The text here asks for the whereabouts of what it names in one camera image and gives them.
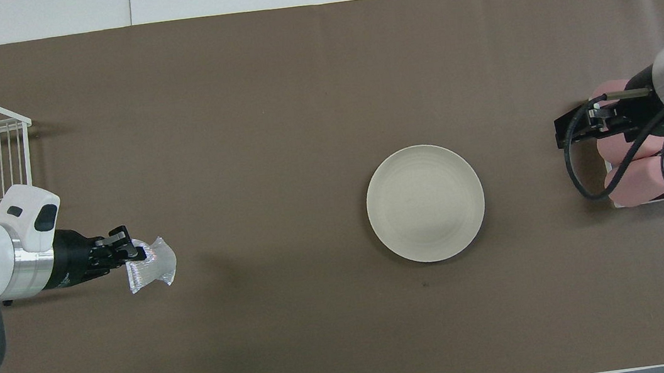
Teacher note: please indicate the cream round plate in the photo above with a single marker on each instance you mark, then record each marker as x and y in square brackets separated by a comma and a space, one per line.
[424, 203]

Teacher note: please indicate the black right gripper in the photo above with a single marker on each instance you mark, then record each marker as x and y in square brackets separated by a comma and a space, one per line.
[635, 102]

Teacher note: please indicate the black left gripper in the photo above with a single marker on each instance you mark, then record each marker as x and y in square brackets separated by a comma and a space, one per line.
[78, 259]

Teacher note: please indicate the silver mesh sponge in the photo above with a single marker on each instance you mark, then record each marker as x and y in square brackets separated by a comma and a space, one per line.
[155, 268]

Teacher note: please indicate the pink plastic cup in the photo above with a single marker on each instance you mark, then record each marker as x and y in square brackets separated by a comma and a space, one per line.
[611, 86]
[630, 191]
[613, 151]

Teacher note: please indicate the brown table mat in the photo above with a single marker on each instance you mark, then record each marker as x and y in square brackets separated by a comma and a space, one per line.
[236, 128]

